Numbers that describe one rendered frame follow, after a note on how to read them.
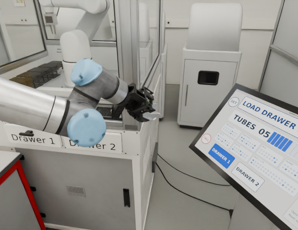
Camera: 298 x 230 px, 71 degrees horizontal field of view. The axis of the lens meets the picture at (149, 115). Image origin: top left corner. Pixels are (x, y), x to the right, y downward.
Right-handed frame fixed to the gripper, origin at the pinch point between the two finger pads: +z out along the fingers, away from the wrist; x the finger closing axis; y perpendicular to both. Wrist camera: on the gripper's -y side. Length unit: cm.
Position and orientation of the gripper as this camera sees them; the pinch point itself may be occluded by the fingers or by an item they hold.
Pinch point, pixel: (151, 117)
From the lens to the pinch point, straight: 80.0
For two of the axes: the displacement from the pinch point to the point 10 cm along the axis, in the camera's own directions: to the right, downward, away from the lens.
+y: 8.1, -3.4, -4.8
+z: 5.8, 3.3, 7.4
